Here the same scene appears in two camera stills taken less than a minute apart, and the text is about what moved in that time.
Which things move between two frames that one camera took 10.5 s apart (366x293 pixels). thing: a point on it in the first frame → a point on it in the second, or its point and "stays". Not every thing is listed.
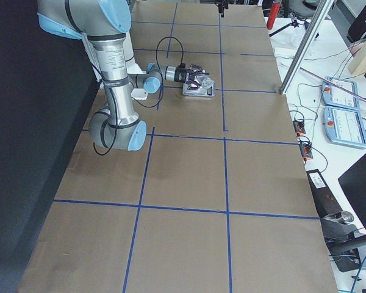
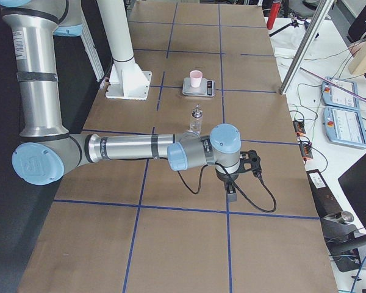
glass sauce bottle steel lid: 208,83 → 196,123
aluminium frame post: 320,15 stays
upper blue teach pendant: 335,96 stays
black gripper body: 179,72 → 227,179
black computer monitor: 360,185 stays
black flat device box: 326,202 stays
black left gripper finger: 198,68 → 231,191
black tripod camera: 295,22 stays
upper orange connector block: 299,127 stays
